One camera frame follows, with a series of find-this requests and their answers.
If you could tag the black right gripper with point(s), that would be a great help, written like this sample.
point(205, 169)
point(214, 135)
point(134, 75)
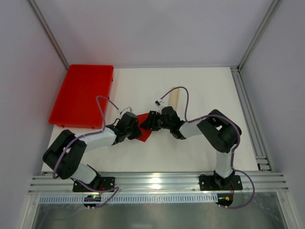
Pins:
point(151, 120)

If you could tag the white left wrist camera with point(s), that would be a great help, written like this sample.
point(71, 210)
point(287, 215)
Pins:
point(127, 109)

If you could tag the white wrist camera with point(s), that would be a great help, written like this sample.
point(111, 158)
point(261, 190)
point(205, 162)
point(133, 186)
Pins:
point(159, 102)
point(127, 109)

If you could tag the right black controller board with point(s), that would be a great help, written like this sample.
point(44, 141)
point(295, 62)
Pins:
point(224, 200)

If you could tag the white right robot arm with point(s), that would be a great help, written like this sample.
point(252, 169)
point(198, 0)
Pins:
point(222, 134)

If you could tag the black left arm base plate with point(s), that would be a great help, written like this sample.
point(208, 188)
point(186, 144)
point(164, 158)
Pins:
point(99, 184)

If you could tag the left aluminium corner post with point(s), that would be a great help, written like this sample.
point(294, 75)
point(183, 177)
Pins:
point(43, 23)

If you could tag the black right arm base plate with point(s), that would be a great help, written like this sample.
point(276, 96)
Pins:
point(217, 183)

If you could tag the beige utensil holder tray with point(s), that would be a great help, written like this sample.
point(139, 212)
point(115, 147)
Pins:
point(173, 98)

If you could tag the white slotted cable duct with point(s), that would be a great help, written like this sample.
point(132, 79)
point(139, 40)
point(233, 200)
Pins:
point(133, 198)

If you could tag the aluminium front rail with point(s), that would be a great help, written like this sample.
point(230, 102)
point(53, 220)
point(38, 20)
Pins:
point(144, 182)

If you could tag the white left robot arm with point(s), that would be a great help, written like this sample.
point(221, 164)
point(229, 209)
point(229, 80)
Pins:
point(65, 153)

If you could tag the aluminium rail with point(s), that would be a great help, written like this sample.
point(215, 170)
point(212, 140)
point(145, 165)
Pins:
point(144, 182)
point(260, 150)

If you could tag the red plastic tray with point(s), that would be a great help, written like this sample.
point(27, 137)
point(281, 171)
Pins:
point(76, 104)

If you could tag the aluminium corner post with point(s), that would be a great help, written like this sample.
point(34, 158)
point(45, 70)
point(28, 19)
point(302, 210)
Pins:
point(269, 14)
point(43, 23)

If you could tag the left black controller board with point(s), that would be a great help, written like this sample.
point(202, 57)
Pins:
point(92, 201)

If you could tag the aluminium right side rail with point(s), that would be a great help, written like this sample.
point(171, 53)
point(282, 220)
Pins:
point(260, 150)

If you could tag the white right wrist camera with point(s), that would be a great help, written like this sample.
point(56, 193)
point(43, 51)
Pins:
point(159, 102)

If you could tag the right aluminium corner post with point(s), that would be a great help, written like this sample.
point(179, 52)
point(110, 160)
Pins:
point(269, 14)

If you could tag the black controller board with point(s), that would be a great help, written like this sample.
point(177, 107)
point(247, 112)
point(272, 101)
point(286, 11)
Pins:
point(92, 201)
point(224, 200)

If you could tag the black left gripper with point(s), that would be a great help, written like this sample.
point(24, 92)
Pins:
point(133, 129)

